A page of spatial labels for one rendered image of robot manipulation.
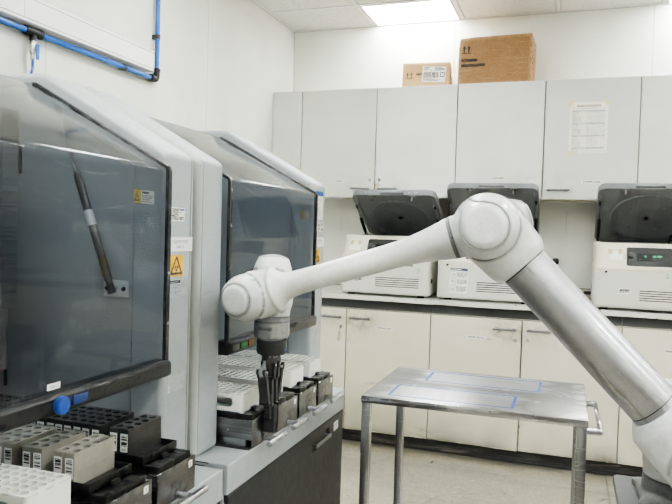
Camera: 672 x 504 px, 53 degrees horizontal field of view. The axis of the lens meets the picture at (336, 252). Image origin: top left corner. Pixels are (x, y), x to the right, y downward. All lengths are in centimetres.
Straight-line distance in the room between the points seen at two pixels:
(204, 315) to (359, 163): 285
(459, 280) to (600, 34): 179
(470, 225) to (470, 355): 263
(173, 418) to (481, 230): 78
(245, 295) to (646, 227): 316
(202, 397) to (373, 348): 248
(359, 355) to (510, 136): 159
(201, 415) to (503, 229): 83
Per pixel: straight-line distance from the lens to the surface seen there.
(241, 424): 172
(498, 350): 389
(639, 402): 143
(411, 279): 395
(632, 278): 386
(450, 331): 392
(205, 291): 161
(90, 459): 133
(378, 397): 191
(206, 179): 161
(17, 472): 128
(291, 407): 193
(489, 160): 417
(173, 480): 143
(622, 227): 428
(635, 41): 464
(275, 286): 150
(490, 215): 132
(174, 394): 155
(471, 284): 389
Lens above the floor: 128
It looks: 2 degrees down
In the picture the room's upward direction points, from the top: 2 degrees clockwise
